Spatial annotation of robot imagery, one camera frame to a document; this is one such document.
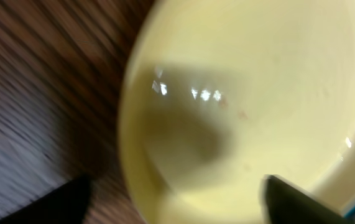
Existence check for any yellow green plate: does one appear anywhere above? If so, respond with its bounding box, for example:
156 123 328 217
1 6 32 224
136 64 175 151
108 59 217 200
118 1 355 223

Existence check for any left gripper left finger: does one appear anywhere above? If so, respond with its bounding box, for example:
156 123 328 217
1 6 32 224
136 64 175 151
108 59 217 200
0 175 91 224

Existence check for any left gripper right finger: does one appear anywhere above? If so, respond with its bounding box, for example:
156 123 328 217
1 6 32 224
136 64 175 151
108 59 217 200
264 175 354 224

